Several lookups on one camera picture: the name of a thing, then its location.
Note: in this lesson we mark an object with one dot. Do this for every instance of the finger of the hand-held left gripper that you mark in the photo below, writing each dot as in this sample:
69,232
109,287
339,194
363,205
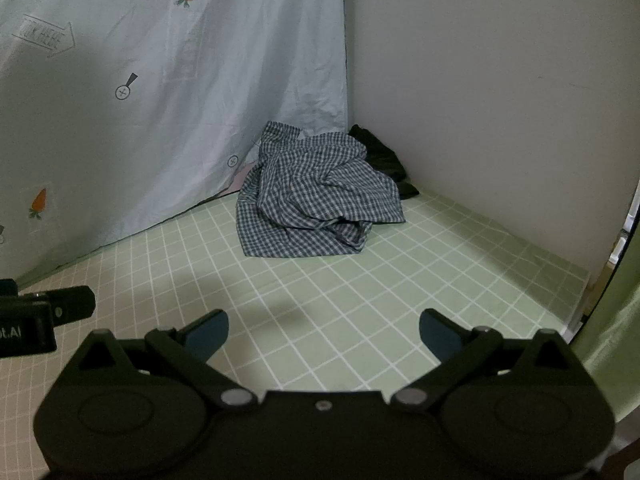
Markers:
75,302

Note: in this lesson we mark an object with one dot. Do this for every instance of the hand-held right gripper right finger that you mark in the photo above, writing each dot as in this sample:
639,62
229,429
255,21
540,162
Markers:
437,334

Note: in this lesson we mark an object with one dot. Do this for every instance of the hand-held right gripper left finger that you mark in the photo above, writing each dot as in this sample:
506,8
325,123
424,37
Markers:
209,334

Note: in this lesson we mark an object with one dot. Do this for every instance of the blue plaid shirt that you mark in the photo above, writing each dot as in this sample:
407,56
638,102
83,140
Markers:
315,195

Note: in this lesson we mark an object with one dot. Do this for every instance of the pink cloth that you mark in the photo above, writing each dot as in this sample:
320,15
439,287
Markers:
243,177

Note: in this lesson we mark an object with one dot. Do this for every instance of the light green curtain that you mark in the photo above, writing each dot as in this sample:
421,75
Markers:
612,350

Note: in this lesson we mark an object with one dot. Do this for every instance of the dark green cloth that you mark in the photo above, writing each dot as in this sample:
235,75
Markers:
385,160

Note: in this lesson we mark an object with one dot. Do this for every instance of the light blue carrot print sheet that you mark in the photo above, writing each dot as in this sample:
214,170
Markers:
150,100

